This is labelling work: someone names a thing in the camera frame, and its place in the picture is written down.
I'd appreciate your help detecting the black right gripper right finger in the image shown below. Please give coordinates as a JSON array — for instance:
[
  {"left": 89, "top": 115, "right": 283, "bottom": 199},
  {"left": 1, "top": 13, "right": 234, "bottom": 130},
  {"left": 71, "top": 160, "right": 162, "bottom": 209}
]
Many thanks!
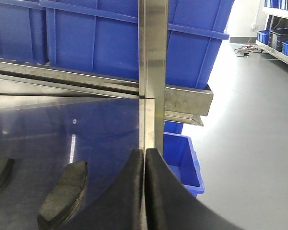
[{"left": 144, "top": 149, "right": 239, "bottom": 230}]

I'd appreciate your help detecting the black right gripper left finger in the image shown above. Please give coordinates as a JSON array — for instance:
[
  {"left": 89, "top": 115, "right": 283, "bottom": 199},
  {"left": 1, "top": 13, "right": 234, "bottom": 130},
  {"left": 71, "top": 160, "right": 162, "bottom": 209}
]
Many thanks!
[{"left": 60, "top": 149, "right": 144, "bottom": 230}]

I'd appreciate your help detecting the blue bin under table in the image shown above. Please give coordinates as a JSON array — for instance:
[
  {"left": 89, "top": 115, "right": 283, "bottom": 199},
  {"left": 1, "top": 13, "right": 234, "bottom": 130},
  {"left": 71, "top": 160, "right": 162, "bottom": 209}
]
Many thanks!
[{"left": 163, "top": 121, "right": 205, "bottom": 197}]

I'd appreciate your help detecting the right blue plastic crate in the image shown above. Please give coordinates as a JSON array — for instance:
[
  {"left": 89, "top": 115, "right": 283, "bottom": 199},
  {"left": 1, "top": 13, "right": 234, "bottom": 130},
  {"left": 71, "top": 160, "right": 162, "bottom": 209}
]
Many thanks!
[{"left": 40, "top": 0, "right": 233, "bottom": 89}]

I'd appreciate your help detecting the blue plastic crate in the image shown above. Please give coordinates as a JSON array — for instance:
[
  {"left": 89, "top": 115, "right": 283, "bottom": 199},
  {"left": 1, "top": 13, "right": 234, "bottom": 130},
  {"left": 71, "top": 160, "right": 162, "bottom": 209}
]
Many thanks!
[
  {"left": 40, "top": 0, "right": 233, "bottom": 89},
  {"left": 0, "top": 0, "right": 48, "bottom": 64}
]

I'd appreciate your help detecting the metal shelf with bins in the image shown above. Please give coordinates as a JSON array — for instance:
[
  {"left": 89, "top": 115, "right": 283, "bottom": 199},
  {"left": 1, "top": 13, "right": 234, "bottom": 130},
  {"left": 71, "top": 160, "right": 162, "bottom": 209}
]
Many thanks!
[{"left": 255, "top": 0, "right": 288, "bottom": 65}]

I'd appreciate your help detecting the left blue plastic crate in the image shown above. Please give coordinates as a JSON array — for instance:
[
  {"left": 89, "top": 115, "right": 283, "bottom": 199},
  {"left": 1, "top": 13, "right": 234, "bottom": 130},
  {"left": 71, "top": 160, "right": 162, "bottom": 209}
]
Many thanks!
[{"left": 0, "top": 0, "right": 48, "bottom": 64}]

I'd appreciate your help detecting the stainless steel rack frame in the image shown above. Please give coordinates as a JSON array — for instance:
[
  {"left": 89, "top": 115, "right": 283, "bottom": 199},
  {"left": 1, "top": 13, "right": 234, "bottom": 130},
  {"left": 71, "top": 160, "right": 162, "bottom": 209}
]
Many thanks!
[{"left": 0, "top": 0, "right": 213, "bottom": 151}]

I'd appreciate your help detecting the floor cables and power strip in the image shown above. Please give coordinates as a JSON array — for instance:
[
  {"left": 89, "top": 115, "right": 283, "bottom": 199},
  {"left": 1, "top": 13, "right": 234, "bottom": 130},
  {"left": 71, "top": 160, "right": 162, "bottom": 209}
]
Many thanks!
[{"left": 234, "top": 43, "right": 262, "bottom": 58}]

